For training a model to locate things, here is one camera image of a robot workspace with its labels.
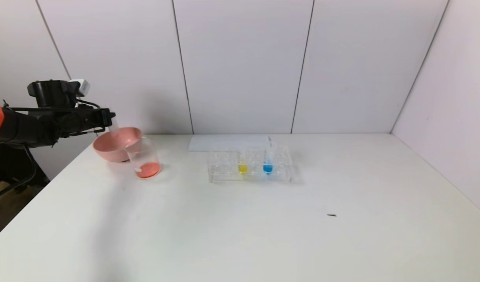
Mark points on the clear glass beaker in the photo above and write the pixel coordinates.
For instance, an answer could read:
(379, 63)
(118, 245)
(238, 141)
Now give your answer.
(147, 169)

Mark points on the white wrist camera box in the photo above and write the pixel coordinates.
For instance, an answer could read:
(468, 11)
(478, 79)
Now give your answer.
(82, 87)

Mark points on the white paper sheet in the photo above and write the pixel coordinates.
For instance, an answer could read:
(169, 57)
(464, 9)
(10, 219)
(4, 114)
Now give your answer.
(202, 143)

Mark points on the test tube with red pigment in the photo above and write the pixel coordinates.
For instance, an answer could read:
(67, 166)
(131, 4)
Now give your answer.
(114, 127)

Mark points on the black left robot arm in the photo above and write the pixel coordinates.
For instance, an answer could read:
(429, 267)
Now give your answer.
(24, 125)

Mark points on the test tube with yellow pigment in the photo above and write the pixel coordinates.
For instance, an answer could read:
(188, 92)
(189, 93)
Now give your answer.
(243, 168)

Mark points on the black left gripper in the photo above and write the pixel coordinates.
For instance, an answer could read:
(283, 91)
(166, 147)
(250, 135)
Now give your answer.
(105, 116)

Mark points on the clear acrylic test tube rack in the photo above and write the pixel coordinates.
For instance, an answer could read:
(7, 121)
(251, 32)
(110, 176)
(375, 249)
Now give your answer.
(224, 168)

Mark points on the test tube with blue pigment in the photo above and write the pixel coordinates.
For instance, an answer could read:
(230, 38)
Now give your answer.
(267, 167)

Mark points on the pink plastic bowl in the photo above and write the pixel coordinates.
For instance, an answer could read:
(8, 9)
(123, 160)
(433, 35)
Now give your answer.
(114, 149)

